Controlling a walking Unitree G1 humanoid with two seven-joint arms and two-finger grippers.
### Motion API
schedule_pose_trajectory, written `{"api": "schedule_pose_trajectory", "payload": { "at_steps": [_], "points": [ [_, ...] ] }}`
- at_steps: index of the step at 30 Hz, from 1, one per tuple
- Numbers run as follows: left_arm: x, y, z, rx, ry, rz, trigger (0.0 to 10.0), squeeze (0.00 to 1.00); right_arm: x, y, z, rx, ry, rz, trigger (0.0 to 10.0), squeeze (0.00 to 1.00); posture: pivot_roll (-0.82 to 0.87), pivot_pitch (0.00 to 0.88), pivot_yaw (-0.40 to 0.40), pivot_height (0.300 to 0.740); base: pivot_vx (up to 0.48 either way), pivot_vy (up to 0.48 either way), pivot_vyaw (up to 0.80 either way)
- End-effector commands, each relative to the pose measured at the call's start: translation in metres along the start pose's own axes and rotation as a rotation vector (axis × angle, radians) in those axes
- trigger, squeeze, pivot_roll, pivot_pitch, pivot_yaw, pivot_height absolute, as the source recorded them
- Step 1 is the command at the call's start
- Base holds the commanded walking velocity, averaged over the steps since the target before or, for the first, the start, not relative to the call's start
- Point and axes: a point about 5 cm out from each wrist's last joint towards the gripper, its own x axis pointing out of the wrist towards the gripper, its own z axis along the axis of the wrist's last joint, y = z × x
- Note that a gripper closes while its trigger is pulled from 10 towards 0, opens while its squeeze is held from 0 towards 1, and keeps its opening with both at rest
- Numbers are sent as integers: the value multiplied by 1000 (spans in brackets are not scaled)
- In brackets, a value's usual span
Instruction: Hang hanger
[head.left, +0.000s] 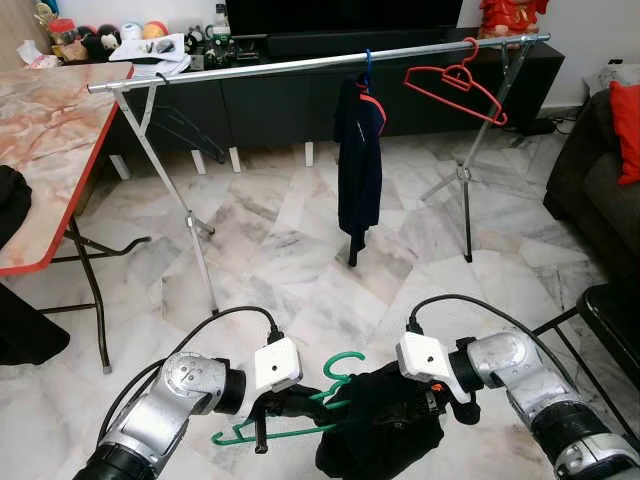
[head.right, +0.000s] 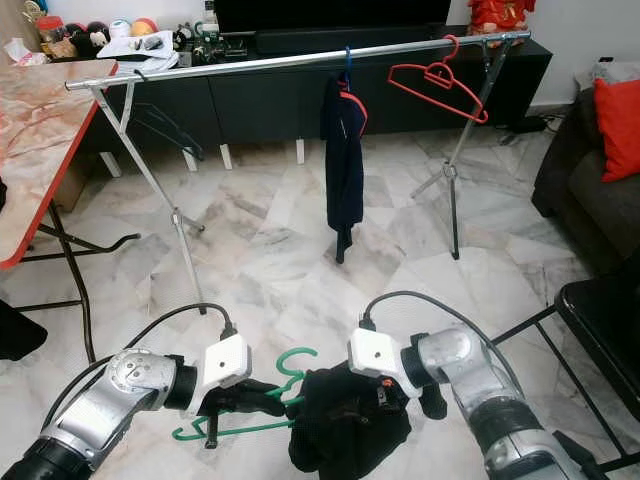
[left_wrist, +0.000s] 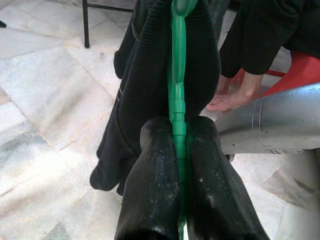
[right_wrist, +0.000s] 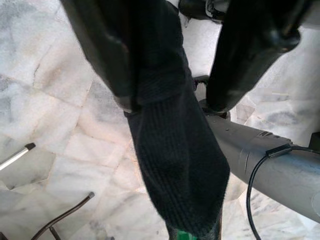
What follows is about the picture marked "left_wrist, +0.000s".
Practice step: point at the black metal chair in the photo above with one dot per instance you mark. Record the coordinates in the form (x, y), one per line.
(86, 25)

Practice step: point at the red plastic stool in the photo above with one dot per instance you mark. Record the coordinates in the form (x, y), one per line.
(300, 72)

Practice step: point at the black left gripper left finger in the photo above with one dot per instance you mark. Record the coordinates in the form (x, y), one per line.
(155, 187)

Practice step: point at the black knit garment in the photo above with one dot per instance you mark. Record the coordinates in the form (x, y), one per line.
(140, 75)

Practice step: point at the person bare hand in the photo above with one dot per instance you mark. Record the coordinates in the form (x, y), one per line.
(237, 92)

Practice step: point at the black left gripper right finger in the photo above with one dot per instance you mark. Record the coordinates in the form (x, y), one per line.
(212, 195)

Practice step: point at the green plastic hanger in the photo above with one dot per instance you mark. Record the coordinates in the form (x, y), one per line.
(178, 62)

